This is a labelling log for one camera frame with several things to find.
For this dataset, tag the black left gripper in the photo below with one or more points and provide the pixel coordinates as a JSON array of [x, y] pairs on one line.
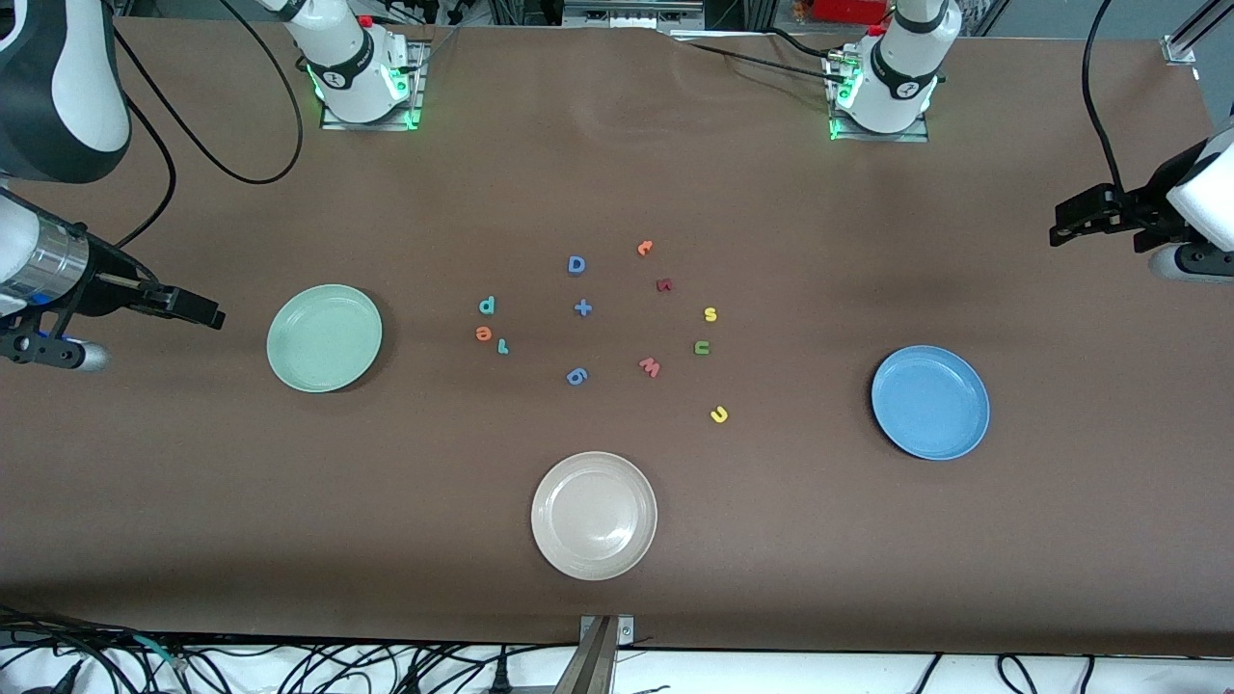
[[1136, 208]]

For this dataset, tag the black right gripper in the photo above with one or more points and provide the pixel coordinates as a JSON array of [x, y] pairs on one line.
[[104, 285]]

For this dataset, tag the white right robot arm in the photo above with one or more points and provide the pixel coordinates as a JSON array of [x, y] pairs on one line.
[[77, 87]]

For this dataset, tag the green plate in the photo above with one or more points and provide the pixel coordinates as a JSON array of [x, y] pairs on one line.
[[324, 337]]

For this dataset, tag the aluminium corner profile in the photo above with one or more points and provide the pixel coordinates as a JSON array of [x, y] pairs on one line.
[[1181, 46]]

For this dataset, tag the blue plate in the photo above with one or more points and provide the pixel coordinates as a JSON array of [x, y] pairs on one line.
[[930, 403]]

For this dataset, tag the red box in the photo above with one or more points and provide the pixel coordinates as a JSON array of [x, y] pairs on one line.
[[848, 10]]

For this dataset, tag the blue letter D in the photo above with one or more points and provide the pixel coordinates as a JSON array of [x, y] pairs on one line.
[[571, 265]]

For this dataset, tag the blue number six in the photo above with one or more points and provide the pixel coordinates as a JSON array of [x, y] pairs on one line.
[[576, 377]]

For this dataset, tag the brown table cover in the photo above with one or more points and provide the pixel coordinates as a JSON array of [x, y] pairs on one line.
[[617, 173]]

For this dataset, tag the beige plate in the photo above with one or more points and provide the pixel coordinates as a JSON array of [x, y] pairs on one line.
[[594, 516]]

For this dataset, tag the pink letter w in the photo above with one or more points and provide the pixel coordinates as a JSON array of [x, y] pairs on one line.
[[650, 367]]

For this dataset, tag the black power plug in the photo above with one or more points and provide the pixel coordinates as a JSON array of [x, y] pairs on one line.
[[500, 680]]

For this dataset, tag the grey equipment box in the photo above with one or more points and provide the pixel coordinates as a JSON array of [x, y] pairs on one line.
[[631, 12]]

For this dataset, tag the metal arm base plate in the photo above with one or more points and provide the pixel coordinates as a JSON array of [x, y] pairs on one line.
[[916, 135], [416, 96]]

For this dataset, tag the aluminium mount post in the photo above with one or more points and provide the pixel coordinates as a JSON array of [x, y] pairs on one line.
[[593, 665]]

